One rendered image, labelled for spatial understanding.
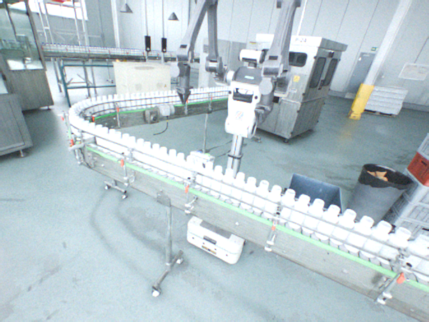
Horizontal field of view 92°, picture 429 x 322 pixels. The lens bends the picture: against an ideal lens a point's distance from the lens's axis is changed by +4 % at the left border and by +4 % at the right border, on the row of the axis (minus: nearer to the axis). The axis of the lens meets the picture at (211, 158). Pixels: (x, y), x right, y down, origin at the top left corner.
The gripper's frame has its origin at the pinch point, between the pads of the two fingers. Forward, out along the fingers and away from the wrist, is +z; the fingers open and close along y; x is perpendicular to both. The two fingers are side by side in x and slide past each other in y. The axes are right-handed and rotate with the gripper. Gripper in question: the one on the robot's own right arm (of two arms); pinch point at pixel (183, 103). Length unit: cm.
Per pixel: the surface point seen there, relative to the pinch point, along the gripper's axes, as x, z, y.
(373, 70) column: 200, -23, -744
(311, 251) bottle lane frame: 84, 47, 19
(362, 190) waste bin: 146, 95, -158
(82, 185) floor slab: -161, 141, -26
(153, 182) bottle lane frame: -6, 47, 19
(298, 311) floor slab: 103, 140, -14
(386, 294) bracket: 111, 46, 25
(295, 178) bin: 70, 48, -46
